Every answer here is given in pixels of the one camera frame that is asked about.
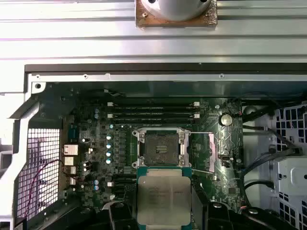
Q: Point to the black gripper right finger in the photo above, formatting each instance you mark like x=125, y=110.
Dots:
x=227, y=219

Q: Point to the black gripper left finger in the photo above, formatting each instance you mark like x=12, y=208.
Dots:
x=122, y=218

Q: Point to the silver topped CPU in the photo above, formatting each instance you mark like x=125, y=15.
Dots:
x=163, y=198

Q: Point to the metal socket cover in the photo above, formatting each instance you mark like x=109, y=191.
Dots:
x=211, y=153

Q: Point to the RAM slot with white clips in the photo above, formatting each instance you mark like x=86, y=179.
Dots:
x=153, y=104
x=110, y=184
x=153, y=116
x=111, y=196

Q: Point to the CPU socket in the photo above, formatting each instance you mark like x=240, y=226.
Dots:
x=160, y=148

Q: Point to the black RAM slot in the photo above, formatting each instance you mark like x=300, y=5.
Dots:
x=153, y=109
x=153, y=120

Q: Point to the metal drive cage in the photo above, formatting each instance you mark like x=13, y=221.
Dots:
x=293, y=175

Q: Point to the silver coin battery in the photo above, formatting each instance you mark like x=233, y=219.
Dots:
x=226, y=119

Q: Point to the green motherboard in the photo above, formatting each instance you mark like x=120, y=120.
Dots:
x=205, y=113

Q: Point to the black PC case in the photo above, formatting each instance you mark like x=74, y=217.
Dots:
x=168, y=77

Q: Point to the square brown base plate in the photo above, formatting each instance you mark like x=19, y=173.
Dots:
x=212, y=18

